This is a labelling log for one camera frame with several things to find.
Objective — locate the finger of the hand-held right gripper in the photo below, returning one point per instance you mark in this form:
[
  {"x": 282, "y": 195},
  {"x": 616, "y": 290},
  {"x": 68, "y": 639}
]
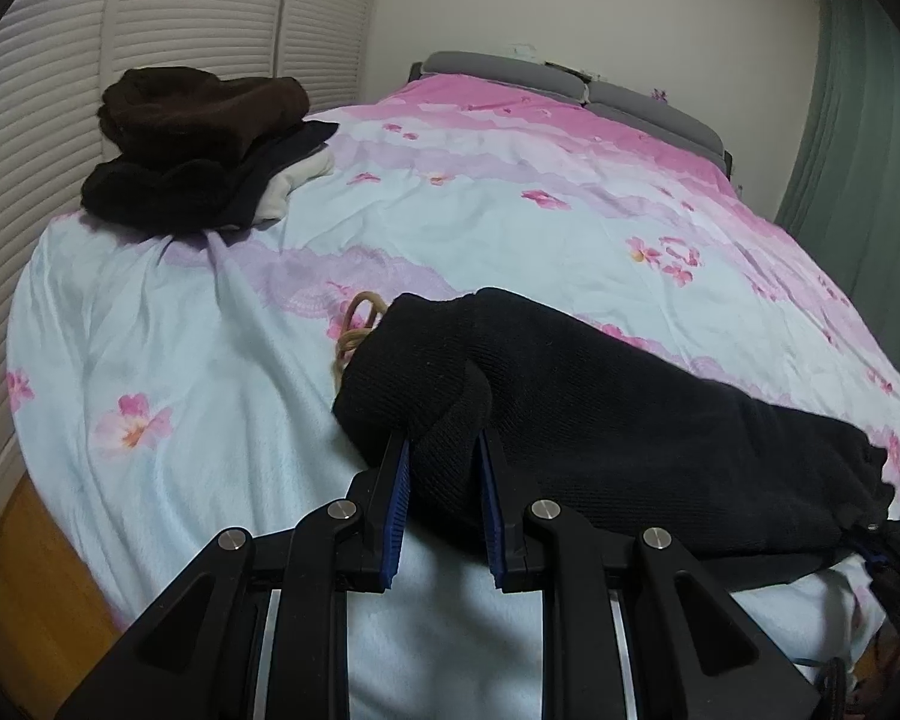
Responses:
[{"x": 874, "y": 540}]

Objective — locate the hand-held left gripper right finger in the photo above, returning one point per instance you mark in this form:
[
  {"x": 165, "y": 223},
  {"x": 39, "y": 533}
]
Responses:
[{"x": 490, "y": 510}]

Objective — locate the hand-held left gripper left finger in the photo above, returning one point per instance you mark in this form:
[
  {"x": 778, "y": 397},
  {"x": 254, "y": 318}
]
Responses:
[{"x": 395, "y": 499}]

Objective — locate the black knit pants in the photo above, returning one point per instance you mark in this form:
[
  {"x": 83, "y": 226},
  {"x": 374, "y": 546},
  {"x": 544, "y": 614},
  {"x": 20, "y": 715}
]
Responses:
[{"x": 630, "y": 427}]

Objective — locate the floral bed sheet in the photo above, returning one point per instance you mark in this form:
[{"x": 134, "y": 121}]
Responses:
[{"x": 495, "y": 225}]

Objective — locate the cream folded garment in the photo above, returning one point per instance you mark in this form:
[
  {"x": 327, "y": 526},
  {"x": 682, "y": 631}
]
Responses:
[{"x": 296, "y": 178}]

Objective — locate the black folded garment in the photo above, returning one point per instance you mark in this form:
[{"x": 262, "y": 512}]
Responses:
[{"x": 285, "y": 157}]

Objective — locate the green curtain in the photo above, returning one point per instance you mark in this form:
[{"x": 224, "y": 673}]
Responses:
[{"x": 851, "y": 165}]

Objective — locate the grey padded headboard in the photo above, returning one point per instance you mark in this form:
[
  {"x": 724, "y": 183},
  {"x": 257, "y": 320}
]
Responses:
[{"x": 570, "y": 86}]

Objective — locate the pile of folded dark clothes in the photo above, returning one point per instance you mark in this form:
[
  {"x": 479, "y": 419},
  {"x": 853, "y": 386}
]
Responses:
[{"x": 187, "y": 120}]

